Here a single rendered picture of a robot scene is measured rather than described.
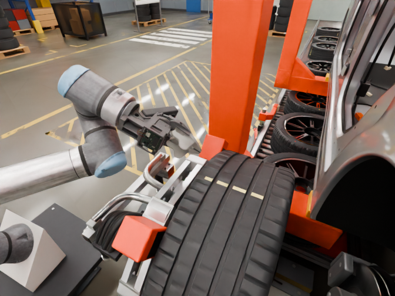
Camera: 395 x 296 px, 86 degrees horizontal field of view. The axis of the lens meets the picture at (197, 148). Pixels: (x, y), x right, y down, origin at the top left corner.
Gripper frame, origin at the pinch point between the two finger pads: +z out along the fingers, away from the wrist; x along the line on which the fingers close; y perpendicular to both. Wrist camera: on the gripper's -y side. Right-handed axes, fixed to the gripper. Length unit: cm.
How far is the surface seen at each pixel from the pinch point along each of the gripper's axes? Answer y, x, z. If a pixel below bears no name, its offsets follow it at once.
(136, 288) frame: 28.4, -23.8, 4.1
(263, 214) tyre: 13.2, 4.3, 18.5
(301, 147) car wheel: -111, -36, 80
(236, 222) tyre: 16.3, 1.2, 14.1
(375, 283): 12, 2, 53
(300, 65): -224, -5, 65
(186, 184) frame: 5.3, -8.9, 2.6
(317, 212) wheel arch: -24, -17, 60
